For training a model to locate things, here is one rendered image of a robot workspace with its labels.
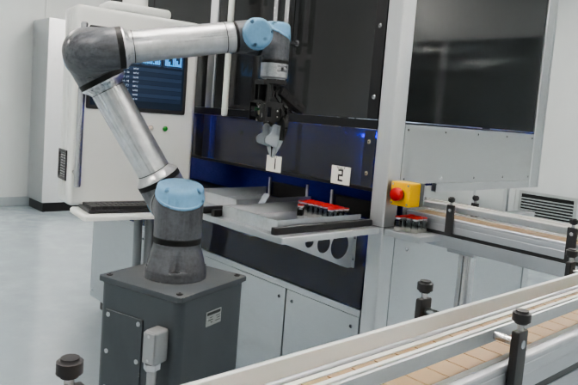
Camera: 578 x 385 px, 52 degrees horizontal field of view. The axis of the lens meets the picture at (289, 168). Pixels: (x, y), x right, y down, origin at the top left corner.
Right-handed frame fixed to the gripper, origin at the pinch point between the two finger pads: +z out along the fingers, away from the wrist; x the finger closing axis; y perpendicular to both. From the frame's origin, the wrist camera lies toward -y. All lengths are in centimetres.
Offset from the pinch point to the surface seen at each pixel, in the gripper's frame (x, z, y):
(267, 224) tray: 1.9, 20.0, 2.0
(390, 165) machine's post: 12.5, 2.3, -36.1
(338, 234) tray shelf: 10.9, 22.4, -17.2
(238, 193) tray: -54, 21, -30
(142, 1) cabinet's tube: -93, -51, -6
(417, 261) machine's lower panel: 12, 35, -56
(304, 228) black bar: 8.0, 20.4, -6.0
